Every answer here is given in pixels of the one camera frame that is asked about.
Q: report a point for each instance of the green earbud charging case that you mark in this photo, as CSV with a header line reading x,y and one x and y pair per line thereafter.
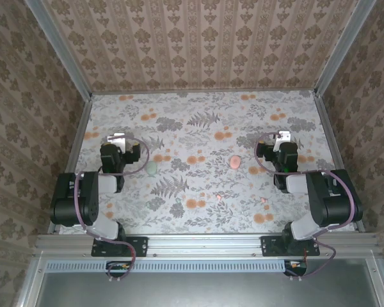
x,y
151,168

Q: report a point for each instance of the pink earbud charging case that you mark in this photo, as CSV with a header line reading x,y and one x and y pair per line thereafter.
x,y
235,162

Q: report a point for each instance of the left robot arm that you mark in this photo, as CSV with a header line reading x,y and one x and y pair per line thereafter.
x,y
83,198

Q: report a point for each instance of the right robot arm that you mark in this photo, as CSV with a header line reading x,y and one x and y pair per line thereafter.
x,y
332,204

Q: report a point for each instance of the grey metal panel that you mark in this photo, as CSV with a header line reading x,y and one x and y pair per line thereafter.
x,y
195,291

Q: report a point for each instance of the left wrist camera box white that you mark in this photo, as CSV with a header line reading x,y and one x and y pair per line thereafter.
x,y
116,140

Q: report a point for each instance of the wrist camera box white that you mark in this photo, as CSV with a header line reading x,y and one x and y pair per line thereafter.
x,y
283,137
116,140

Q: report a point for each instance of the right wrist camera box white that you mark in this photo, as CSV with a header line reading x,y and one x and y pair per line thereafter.
x,y
283,137

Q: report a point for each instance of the aluminium table side rail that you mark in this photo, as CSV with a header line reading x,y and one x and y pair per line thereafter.
x,y
337,156
74,153

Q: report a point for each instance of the aluminium frame post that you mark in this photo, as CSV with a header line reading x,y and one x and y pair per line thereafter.
x,y
60,51
345,48

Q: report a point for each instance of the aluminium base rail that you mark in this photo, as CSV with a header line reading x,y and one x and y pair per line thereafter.
x,y
204,246

